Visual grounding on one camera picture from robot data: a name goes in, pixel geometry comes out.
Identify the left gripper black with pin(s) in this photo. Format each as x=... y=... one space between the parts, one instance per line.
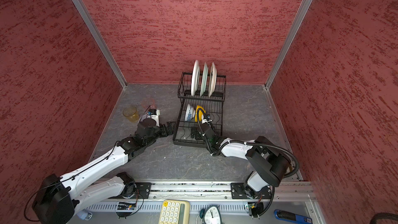
x=165 y=133

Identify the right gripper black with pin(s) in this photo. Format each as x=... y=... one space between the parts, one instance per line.
x=193 y=130

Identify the yellow bowl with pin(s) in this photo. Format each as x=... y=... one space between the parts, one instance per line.
x=199 y=111

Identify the blue floral white bowl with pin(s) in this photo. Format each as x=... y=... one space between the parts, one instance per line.
x=190 y=113

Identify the amber drinking glass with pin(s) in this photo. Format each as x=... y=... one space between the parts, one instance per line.
x=131 y=114

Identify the white plate blue rim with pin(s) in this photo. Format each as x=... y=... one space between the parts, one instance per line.
x=195 y=78

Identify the lavender white bowl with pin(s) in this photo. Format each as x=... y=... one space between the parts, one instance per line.
x=154 y=117

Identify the pink drinking glass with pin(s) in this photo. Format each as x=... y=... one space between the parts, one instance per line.
x=148 y=104

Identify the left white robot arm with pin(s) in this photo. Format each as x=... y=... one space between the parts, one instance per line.
x=60 y=198

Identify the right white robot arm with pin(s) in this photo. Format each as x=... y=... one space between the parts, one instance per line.
x=270 y=162

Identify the mint green plate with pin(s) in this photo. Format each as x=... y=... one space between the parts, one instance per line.
x=204 y=79

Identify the cream plate gold rim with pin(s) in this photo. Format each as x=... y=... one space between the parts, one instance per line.
x=213 y=79

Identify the yellow calculator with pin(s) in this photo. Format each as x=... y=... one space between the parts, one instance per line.
x=174 y=212

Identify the teal alarm clock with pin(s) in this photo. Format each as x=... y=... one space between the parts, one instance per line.
x=210 y=215

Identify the small grey cap object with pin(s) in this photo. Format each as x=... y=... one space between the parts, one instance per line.
x=84 y=215

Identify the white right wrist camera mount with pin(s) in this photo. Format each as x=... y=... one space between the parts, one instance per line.
x=206 y=118

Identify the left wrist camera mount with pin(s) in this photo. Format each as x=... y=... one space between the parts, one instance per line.
x=153 y=111

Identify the black wire dish rack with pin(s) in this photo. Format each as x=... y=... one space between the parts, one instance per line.
x=212 y=105

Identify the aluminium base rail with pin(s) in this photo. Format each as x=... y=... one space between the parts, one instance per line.
x=144 y=207

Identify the blue handled tool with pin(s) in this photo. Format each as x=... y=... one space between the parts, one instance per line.
x=292 y=217

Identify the aluminium corner post left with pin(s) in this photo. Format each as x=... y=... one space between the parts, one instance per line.
x=84 y=13

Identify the aluminium corner post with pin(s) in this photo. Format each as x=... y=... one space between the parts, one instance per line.
x=84 y=13
x=297 y=21

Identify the aluminium corner post right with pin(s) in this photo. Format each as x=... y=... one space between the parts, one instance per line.
x=297 y=21

